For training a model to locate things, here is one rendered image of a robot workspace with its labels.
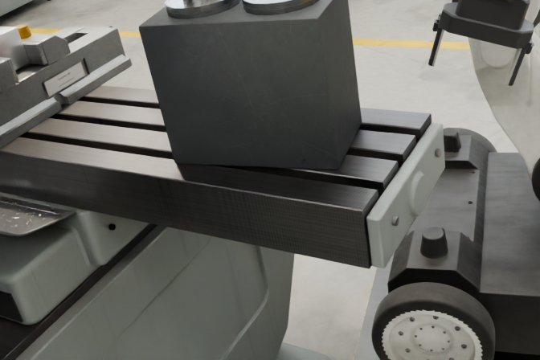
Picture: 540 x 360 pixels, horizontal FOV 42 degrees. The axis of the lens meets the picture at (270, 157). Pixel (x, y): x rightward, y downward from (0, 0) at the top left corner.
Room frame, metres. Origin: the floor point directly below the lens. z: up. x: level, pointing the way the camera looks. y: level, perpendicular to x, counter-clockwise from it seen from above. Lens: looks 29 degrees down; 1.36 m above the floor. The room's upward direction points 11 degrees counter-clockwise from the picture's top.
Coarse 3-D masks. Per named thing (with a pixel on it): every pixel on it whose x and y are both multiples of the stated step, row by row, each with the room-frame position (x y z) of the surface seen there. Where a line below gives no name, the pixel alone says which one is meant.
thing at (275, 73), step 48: (240, 0) 0.81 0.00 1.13; (288, 0) 0.73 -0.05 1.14; (336, 0) 0.76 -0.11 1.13; (144, 48) 0.79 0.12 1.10; (192, 48) 0.76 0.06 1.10; (240, 48) 0.74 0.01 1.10; (288, 48) 0.71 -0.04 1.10; (336, 48) 0.74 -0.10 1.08; (192, 96) 0.77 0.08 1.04; (240, 96) 0.74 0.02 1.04; (288, 96) 0.72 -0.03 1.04; (336, 96) 0.72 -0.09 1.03; (192, 144) 0.78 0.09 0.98; (240, 144) 0.75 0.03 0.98; (288, 144) 0.72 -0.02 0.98; (336, 144) 0.70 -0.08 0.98
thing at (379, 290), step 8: (392, 256) 1.21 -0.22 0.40; (376, 272) 1.16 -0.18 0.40; (384, 272) 1.16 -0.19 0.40; (376, 280) 1.14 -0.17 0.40; (384, 280) 1.13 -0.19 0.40; (376, 288) 1.11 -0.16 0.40; (384, 288) 1.11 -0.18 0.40; (376, 296) 1.09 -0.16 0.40; (384, 296) 1.09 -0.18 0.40; (368, 304) 1.07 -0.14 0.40; (376, 304) 1.07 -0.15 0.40; (368, 312) 1.05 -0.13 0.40; (368, 320) 1.03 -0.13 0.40; (368, 328) 1.01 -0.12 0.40; (360, 336) 0.99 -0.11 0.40; (368, 336) 0.98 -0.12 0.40; (360, 344) 0.97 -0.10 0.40; (368, 344) 0.96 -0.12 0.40; (360, 352) 0.95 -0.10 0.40; (368, 352) 0.94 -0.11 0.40; (496, 352) 0.89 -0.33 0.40; (504, 352) 0.88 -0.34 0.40
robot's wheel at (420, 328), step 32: (416, 288) 0.87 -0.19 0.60; (448, 288) 0.86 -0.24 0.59; (384, 320) 0.86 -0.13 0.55; (416, 320) 0.86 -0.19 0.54; (448, 320) 0.84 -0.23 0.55; (480, 320) 0.81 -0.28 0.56; (384, 352) 0.86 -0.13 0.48; (416, 352) 0.86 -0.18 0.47; (448, 352) 0.84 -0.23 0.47; (480, 352) 0.80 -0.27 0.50
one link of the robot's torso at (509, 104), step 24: (480, 48) 0.98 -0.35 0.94; (504, 48) 0.96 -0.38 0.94; (480, 72) 0.99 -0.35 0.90; (504, 72) 0.98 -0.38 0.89; (528, 72) 0.97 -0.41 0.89; (504, 96) 1.00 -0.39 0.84; (528, 96) 0.99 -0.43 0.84; (504, 120) 1.01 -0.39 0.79; (528, 120) 1.00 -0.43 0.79; (528, 144) 1.00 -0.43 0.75; (528, 168) 1.00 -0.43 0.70
